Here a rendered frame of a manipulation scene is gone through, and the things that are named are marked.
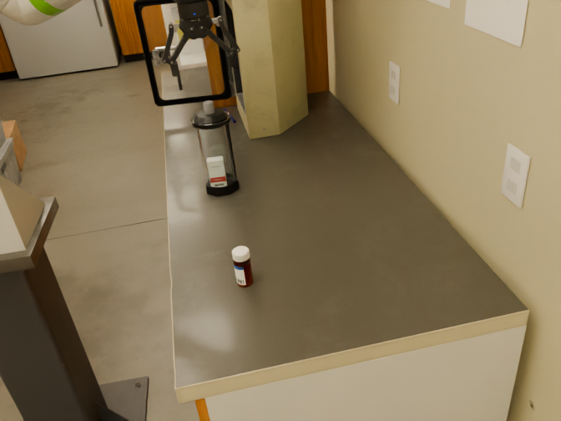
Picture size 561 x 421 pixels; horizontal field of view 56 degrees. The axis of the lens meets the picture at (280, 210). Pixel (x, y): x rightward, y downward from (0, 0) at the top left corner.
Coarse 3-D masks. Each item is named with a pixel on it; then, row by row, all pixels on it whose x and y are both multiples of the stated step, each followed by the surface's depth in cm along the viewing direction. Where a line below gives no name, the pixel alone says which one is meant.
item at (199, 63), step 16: (144, 16) 191; (160, 16) 191; (176, 16) 192; (160, 32) 194; (176, 32) 195; (160, 48) 197; (192, 48) 198; (208, 48) 199; (192, 64) 201; (208, 64) 202; (160, 80) 204; (176, 80) 204; (192, 80) 204; (208, 80) 205; (160, 96) 207; (176, 96) 207; (192, 96) 208
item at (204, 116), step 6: (204, 102) 143; (210, 102) 143; (204, 108) 144; (210, 108) 143; (216, 108) 147; (198, 114) 144; (204, 114) 144; (210, 114) 143; (216, 114) 143; (222, 114) 144; (198, 120) 143; (204, 120) 142; (210, 120) 142; (216, 120) 142
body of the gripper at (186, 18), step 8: (184, 8) 127; (192, 8) 127; (200, 8) 128; (208, 8) 131; (184, 16) 128; (192, 16) 128; (200, 16) 129; (208, 16) 131; (184, 24) 131; (192, 24) 132; (208, 24) 132; (184, 32) 132; (200, 32) 133
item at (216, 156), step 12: (192, 120) 145; (204, 132) 144; (216, 132) 143; (228, 132) 147; (204, 144) 146; (216, 144) 145; (228, 144) 148; (204, 156) 148; (216, 156) 147; (228, 156) 149; (204, 168) 151; (216, 168) 149; (228, 168) 150; (216, 180) 151; (228, 180) 152
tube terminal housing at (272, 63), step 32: (256, 0) 163; (288, 0) 173; (256, 32) 168; (288, 32) 178; (256, 64) 174; (288, 64) 182; (256, 96) 179; (288, 96) 187; (256, 128) 185; (288, 128) 191
